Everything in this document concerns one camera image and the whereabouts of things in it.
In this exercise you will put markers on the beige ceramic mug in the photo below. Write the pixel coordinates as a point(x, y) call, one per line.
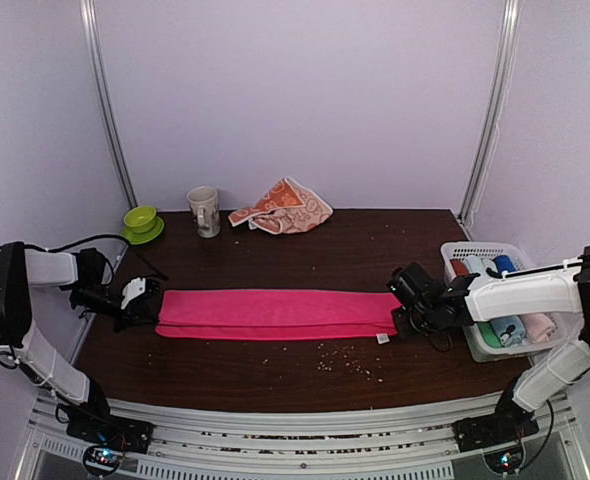
point(204, 205)

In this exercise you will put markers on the green plastic bowl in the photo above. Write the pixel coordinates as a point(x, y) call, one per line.
point(140, 219)

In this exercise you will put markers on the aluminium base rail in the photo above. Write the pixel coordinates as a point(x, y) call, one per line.
point(414, 442)

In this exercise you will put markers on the green plastic plate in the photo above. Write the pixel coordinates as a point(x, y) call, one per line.
point(135, 238)

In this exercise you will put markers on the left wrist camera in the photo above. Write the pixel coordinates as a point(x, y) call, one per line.
point(138, 290)

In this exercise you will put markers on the light pink rolled towel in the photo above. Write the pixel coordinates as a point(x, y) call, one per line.
point(539, 327)

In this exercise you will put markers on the orange patterned towel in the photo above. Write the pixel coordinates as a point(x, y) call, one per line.
point(287, 208)

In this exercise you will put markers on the white plastic basket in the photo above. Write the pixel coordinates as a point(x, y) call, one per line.
point(480, 352)

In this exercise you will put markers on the light blue rolled towel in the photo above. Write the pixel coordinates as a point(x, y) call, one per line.
point(476, 264)

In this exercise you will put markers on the green rolled towel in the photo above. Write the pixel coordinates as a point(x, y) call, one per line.
point(488, 335)

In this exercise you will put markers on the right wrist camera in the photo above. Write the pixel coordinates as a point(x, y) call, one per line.
point(411, 285)

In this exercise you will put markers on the dark blue rolled towel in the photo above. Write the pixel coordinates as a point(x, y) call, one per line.
point(503, 263)

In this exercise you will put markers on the red rolled towel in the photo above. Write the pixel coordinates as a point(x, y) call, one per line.
point(461, 267)

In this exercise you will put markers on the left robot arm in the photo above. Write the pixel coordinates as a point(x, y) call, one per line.
point(86, 276)

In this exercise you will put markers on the pink microfiber towel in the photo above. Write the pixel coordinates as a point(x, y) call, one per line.
point(275, 315)

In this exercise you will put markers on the blue cartoon rolled towel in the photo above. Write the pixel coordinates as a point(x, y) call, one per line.
point(510, 331)

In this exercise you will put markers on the aluminium frame post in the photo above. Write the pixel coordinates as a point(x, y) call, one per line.
point(92, 36)
point(500, 85)

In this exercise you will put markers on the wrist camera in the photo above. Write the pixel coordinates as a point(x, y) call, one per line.
point(411, 285)
point(138, 290)

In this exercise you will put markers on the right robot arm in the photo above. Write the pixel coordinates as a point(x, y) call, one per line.
point(519, 304)

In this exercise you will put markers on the left aluminium frame post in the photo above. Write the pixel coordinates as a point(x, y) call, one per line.
point(92, 36)

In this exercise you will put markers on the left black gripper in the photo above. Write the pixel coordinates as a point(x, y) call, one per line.
point(136, 312)

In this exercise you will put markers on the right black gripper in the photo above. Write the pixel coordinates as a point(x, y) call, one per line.
point(401, 326)

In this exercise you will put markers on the right aluminium frame post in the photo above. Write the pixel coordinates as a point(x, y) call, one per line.
point(500, 85)

